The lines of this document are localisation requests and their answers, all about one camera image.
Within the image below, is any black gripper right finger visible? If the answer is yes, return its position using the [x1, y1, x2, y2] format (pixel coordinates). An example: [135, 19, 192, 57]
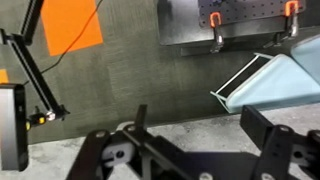
[239, 104, 320, 180]

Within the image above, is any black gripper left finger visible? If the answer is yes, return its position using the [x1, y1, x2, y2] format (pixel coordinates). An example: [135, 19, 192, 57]
[65, 104, 202, 180]

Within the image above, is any large light blue chair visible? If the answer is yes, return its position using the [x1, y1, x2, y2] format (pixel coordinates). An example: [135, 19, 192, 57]
[210, 34, 320, 115]

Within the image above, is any orange paper sheet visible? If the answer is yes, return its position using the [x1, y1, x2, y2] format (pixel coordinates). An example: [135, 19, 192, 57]
[22, 0, 105, 86]

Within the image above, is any black perforated breadboard plate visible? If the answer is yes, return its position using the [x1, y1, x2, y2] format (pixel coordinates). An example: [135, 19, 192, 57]
[198, 0, 307, 29]

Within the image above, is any dark grey cart platform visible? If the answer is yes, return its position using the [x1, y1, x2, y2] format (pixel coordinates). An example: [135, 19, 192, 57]
[157, 0, 294, 57]

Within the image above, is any black box-shaped camera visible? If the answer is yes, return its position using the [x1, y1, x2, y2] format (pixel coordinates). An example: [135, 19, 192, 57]
[0, 83, 30, 173]

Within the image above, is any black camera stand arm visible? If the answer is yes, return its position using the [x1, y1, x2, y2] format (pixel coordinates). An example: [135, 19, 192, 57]
[0, 0, 70, 132]

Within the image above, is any orange-handled bar clamp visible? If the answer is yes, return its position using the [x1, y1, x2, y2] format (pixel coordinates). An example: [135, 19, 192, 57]
[262, 0, 301, 50]
[208, 11, 225, 55]

